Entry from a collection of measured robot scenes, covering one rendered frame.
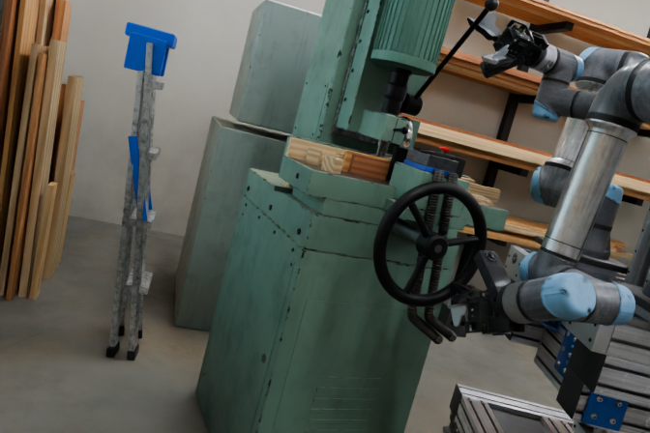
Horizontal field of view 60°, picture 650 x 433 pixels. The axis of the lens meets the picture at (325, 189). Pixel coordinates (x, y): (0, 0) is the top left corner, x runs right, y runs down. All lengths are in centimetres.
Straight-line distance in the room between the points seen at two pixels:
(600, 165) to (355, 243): 57
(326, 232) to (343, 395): 45
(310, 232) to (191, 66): 257
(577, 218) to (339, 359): 69
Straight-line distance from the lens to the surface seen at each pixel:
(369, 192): 138
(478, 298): 118
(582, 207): 118
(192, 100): 379
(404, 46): 149
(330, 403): 156
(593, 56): 204
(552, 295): 102
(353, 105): 160
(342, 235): 138
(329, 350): 148
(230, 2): 382
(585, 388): 148
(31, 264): 263
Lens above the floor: 103
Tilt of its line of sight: 8 degrees down
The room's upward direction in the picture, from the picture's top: 15 degrees clockwise
